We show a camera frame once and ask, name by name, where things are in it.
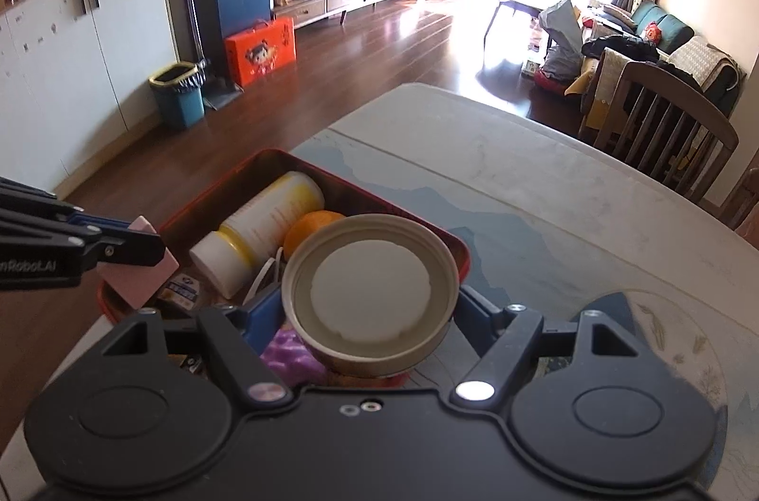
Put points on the red storage box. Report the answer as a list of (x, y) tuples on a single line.
[(207, 192)]

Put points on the grey bag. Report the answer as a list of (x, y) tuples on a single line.
[(563, 38)]

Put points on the wooden dining chair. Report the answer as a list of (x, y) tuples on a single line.
[(744, 204), (664, 127)]

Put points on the orange fruit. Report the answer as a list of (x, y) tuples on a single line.
[(305, 235)]

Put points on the white bottle yellow label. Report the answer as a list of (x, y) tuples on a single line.
[(261, 228)]

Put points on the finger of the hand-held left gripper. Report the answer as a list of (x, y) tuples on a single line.
[(130, 249), (104, 227)]

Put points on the grey dustpan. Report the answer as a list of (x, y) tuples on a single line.
[(222, 96)]

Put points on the beige blanket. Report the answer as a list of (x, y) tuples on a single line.
[(697, 59)]

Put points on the small white blue carton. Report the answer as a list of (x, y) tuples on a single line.
[(181, 290)]

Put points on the teal sofa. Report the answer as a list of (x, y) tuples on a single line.
[(670, 32)]

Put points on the tan can white lid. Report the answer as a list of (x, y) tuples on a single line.
[(370, 287)]

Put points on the black jacket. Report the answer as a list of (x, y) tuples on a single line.
[(619, 47)]

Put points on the yellow cloth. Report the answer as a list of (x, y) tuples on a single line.
[(599, 86)]

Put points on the coffee table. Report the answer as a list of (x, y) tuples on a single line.
[(525, 3)]

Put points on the white cupboard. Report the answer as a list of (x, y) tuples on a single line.
[(71, 62)]

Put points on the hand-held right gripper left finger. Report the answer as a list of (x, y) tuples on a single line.
[(264, 314)]

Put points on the red sofa cushion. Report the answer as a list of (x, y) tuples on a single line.
[(651, 32)]

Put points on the red floor cushion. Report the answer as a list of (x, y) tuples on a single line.
[(554, 83)]

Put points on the pink block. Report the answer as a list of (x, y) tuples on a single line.
[(142, 283)]

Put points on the purple spiky toy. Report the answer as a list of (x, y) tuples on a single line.
[(290, 358)]

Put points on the orange gift box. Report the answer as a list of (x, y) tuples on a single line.
[(261, 53)]

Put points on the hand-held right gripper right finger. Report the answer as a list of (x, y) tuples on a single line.
[(472, 309)]

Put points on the white frame sunglasses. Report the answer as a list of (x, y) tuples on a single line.
[(279, 256)]

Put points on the blue trash bin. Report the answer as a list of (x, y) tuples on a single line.
[(178, 98)]

